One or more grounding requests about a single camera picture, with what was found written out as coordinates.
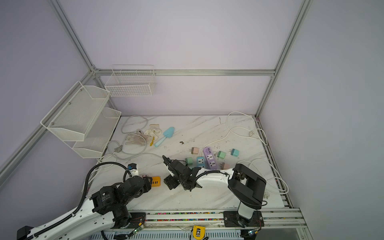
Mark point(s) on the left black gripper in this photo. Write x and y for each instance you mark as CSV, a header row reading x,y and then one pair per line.
x,y
148,185

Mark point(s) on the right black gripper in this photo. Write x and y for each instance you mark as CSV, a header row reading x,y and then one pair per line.
x,y
169,182

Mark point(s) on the teal power strip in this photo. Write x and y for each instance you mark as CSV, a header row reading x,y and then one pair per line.
x,y
201,162

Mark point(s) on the orange power strip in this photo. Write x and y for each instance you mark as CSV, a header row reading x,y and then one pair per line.
x,y
156,182

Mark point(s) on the pink plug adapter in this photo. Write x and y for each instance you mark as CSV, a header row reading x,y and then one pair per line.
x,y
195,150
225,166

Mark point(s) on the purple power strip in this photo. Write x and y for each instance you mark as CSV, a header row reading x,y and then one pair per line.
x,y
210,158

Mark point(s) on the green plug adapter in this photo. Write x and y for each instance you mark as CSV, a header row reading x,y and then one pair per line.
x,y
221,155

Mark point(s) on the teal plug adapter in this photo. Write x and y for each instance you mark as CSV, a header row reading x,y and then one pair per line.
x,y
235,153

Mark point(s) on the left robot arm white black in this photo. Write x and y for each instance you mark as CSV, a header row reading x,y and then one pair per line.
x,y
80,222

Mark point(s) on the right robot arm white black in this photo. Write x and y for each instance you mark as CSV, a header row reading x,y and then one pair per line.
x,y
245,184

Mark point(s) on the light blue brush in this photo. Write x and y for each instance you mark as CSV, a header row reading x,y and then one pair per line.
x,y
167,134

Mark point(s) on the beige power strip bundle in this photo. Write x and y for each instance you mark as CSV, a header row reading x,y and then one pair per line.
x,y
144,138

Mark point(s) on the yellow tape measure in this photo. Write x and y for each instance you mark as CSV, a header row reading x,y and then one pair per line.
x,y
198,233

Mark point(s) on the white mesh two-tier shelf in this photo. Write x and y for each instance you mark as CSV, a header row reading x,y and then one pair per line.
x,y
82,120

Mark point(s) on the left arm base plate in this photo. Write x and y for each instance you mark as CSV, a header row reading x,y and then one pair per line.
x,y
136,218

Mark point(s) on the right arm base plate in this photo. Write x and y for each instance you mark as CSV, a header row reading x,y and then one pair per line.
x,y
233,219

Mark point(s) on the white wire basket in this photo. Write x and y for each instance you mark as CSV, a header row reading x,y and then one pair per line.
x,y
131,81

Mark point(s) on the aluminium rail base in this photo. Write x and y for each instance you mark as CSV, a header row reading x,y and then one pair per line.
x,y
177,225

